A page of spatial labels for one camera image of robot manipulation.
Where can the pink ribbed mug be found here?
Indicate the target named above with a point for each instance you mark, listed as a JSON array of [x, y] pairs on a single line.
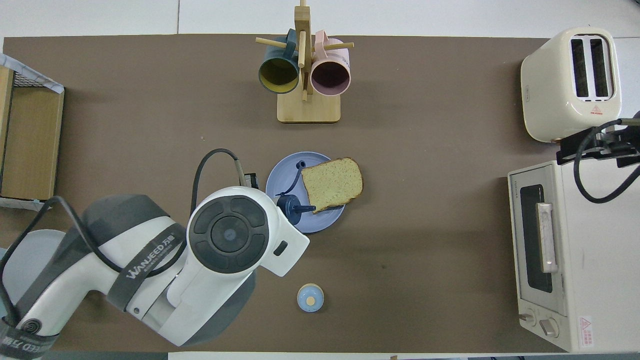
[[330, 77]]

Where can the dark teal mug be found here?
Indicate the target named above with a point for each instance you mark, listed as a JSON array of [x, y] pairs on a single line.
[[278, 75]]

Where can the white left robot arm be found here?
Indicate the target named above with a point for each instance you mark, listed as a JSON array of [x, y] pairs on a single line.
[[225, 235]]

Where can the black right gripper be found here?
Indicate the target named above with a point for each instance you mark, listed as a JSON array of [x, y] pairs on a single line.
[[627, 155]]

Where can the brown bread slice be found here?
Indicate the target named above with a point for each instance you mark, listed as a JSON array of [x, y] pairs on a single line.
[[332, 182]]

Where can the white toaster oven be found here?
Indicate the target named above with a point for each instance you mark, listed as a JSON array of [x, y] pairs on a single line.
[[590, 260]]

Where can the wooden mug tree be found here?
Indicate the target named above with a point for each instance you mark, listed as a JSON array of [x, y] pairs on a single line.
[[308, 110]]

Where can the pale grey plate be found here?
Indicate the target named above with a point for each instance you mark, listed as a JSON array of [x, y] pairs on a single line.
[[30, 260]]

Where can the blue round plate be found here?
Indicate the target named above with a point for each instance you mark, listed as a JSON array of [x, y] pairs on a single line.
[[285, 175]]

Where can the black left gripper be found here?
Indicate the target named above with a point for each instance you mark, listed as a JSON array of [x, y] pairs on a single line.
[[251, 181]]

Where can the seasoning bottle with blue cap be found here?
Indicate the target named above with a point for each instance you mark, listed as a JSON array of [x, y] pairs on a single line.
[[289, 205]]

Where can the small blue call bell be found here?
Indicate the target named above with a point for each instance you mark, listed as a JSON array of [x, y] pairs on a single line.
[[310, 298]]

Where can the cream two-slot toaster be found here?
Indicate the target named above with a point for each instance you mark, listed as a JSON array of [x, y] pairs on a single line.
[[545, 85]]

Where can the brown table mat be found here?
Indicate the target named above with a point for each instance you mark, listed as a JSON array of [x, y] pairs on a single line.
[[450, 75]]

